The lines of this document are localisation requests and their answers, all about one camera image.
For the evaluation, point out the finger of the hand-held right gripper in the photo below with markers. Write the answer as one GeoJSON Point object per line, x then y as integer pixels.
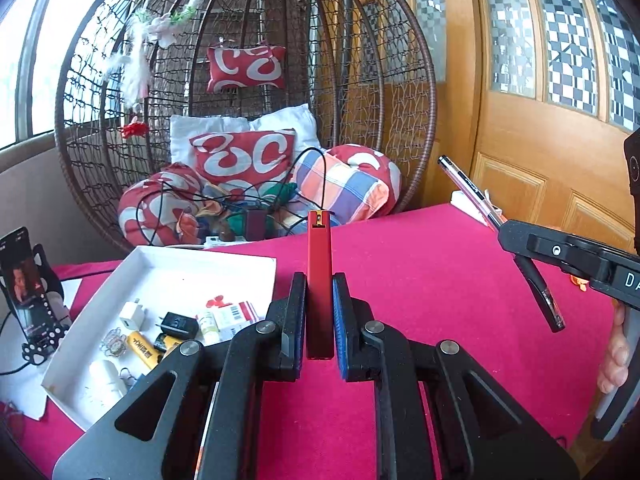
{"type": "Point", "coordinates": [550, 250]}

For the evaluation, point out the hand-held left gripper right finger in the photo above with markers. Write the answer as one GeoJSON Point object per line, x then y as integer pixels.
{"type": "Point", "coordinates": [342, 340]}

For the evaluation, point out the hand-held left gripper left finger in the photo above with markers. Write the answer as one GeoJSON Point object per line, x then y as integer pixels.
{"type": "Point", "coordinates": [290, 335]}

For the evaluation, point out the red rectangular lighter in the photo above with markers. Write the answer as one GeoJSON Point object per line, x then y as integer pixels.
{"type": "Point", "coordinates": [320, 285]}

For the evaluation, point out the yellow liquid dropper bottle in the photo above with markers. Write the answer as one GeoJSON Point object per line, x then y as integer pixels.
{"type": "Point", "coordinates": [208, 327]}

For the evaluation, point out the black gel pen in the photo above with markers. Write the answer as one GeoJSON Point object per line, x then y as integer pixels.
{"type": "Point", "coordinates": [470, 190]}

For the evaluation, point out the black charger plug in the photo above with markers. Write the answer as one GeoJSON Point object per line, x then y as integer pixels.
{"type": "Point", "coordinates": [179, 325]}

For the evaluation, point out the small yellow lighter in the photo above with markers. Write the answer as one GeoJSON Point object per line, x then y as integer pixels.
{"type": "Point", "coordinates": [167, 342]}

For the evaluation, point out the white cardboard box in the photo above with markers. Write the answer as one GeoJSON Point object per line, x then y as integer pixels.
{"type": "Point", "coordinates": [175, 275]}

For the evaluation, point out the large yellow lighter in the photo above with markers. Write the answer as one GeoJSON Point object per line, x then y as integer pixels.
{"type": "Point", "coordinates": [142, 350]}

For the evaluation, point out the person's right hand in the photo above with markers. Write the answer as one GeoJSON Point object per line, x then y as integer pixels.
{"type": "Point", "coordinates": [615, 355]}

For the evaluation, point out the white red blue medicine box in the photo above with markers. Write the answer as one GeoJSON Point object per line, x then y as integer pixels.
{"type": "Point", "coordinates": [237, 317]}

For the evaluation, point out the white power strip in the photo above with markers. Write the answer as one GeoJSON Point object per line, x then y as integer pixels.
{"type": "Point", "coordinates": [470, 205]}

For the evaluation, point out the red tablecloth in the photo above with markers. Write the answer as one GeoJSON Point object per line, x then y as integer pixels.
{"type": "Point", "coordinates": [450, 270]}

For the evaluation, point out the plaid cushion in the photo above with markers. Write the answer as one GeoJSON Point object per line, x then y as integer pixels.
{"type": "Point", "coordinates": [340, 185]}

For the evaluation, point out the white charger plug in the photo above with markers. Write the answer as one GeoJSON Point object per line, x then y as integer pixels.
{"type": "Point", "coordinates": [132, 316]}

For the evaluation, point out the rectangular red white cushion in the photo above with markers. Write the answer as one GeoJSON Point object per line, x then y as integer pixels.
{"type": "Point", "coordinates": [240, 155]}

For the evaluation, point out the white pillow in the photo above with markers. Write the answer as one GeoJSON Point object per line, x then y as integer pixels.
{"type": "Point", "coordinates": [295, 120]}

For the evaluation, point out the black paw print phone holder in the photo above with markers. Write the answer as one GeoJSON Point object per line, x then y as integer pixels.
{"type": "Point", "coordinates": [50, 330]}

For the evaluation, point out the brown wicker egg chair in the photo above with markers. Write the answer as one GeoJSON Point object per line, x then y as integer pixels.
{"type": "Point", "coordinates": [390, 60]}

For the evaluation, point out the red tassel ornament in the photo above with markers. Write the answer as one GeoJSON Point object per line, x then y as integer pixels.
{"type": "Point", "coordinates": [134, 127]}

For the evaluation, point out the small red white cushion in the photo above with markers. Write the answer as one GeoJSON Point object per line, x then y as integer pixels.
{"type": "Point", "coordinates": [245, 67]}

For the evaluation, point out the black smartphone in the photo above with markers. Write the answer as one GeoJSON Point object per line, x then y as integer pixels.
{"type": "Point", "coordinates": [22, 280]}

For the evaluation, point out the white feather dreamcatcher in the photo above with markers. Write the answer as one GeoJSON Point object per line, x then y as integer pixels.
{"type": "Point", "coordinates": [132, 70]}

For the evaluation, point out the window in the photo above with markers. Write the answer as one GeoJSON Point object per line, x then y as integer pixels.
{"type": "Point", "coordinates": [50, 35]}

